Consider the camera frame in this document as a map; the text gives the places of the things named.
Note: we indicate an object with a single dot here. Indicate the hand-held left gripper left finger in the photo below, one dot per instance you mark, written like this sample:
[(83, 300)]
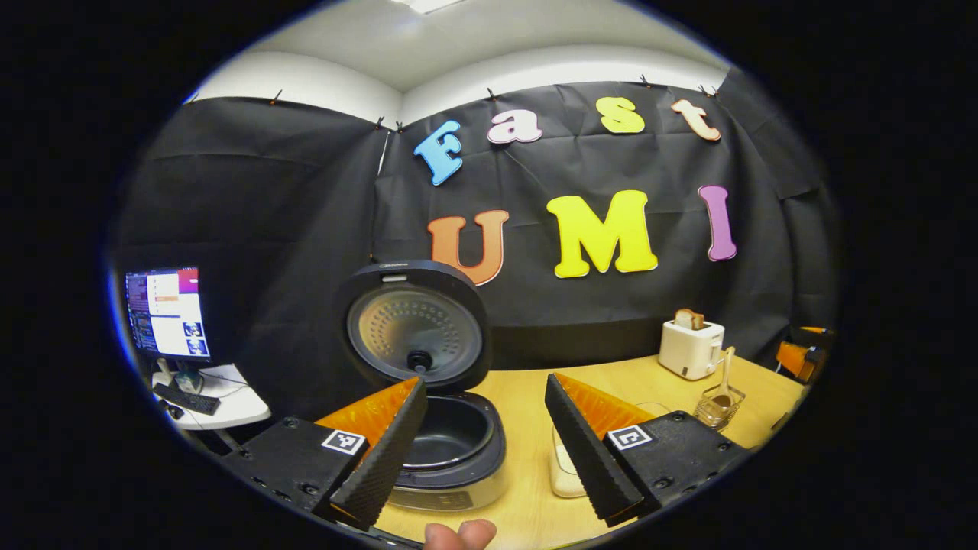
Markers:
[(386, 458)]

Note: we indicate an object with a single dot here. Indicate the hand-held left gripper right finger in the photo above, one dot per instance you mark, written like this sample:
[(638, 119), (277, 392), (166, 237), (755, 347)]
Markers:
[(584, 454)]

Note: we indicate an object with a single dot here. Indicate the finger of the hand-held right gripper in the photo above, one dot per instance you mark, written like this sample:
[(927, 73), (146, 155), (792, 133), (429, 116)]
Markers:
[(791, 357)]

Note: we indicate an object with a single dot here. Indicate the black silver rice cooker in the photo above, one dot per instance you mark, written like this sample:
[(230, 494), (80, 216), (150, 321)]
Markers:
[(416, 328)]

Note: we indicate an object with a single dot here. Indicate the white toaster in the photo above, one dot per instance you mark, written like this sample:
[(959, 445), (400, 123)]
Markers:
[(688, 351)]

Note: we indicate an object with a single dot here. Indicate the bread slice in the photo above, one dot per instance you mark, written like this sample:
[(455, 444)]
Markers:
[(689, 319)]

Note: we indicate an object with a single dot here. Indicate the white side table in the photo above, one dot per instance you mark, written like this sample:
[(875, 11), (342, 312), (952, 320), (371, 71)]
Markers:
[(237, 405)]

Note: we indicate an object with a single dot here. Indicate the black keyboard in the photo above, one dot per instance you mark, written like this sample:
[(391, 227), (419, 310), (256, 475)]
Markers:
[(187, 399)]

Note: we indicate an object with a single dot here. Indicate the black computer mouse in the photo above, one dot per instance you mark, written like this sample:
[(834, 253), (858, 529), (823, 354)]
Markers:
[(174, 411)]

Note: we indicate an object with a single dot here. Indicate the black backdrop cloth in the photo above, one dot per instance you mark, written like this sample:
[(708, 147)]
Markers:
[(290, 229)]

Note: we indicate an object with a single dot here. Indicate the computer monitor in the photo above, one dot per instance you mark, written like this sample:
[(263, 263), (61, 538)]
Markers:
[(168, 313)]

